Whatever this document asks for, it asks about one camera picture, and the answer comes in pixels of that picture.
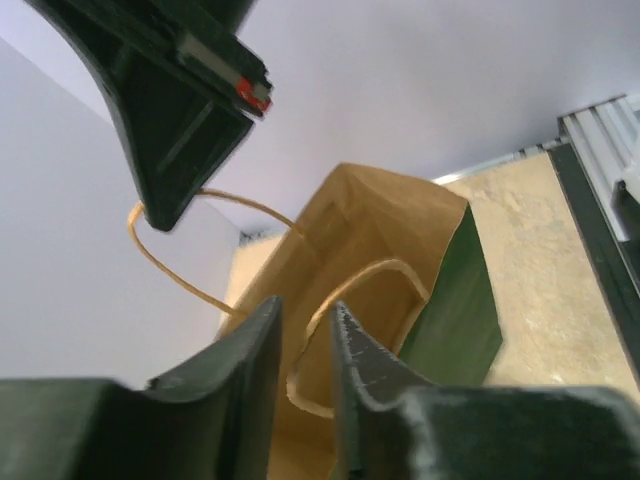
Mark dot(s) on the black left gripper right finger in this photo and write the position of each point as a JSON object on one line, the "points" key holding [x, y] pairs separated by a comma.
{"points": [[391, 423]]}

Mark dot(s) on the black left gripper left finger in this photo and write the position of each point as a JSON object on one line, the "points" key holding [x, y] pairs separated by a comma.
{"points": [[209, 417]]}

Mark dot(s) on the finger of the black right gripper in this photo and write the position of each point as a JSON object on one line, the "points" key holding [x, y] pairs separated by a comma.
{"points": [[175, 134]]}

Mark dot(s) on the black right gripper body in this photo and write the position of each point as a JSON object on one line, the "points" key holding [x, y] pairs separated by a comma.
{"points": [[195, 42]]}

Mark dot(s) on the brown and green paper bag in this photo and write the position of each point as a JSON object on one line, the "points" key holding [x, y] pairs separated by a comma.
{"points": [[405, 256]]}

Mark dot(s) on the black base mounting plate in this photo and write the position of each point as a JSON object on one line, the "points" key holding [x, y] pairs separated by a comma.
{"points": [[603, 251]]}

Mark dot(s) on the aluminium frame rail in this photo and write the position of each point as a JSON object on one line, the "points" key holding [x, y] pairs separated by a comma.
{"points": [[605, 137]]}

